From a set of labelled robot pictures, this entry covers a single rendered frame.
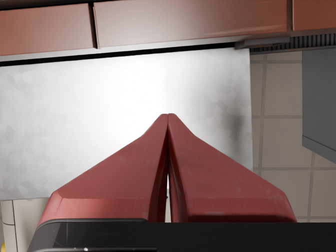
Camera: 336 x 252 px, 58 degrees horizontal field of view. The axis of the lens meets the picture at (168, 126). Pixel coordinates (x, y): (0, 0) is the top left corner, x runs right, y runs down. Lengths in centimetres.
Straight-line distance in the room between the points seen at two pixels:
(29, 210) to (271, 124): 87
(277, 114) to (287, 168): 21
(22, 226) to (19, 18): 80
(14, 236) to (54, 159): 61
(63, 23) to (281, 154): 104
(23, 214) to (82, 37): 79
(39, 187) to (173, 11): 34
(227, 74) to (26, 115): 30
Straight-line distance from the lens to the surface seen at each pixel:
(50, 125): 48
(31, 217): 102
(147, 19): 30
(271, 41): 36
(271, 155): 122
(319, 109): 111
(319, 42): 63
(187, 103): 44
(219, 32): 30
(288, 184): 128
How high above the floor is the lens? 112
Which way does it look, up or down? 80 degrees down
